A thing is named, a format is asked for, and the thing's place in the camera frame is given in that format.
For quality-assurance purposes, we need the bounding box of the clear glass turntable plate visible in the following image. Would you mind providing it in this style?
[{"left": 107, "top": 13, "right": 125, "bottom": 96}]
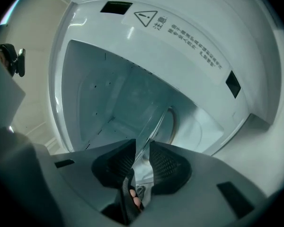
[{"left": 126, "top": 66, "right": 180, "bottom": 175}]

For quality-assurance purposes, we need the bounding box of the black head-mounted camera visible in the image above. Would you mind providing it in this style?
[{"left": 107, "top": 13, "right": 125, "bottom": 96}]
[{"left": 0, "top": 43, "right": 27, "bottom": 78}]

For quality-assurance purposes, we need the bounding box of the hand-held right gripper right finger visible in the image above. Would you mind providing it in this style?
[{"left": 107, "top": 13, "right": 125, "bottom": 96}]
[{"left": 149, "top": 140, "right": 193, "bottom": 196}]

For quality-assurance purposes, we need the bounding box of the person's right hand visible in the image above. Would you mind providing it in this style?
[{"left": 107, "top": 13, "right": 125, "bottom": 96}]
[{"left": 129, "top": 189, "right": 143, "bottom": 210}]

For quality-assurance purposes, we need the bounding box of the white warning label sticker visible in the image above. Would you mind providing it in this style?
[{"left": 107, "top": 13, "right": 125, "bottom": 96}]
[{"left": 122, "top": 4, "right": 232, "bottom": 85}]

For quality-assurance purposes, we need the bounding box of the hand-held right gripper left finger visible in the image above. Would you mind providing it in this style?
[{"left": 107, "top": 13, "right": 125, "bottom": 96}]
[{"left": 91, "top": 138, "right": 137, "bottom": 194}]

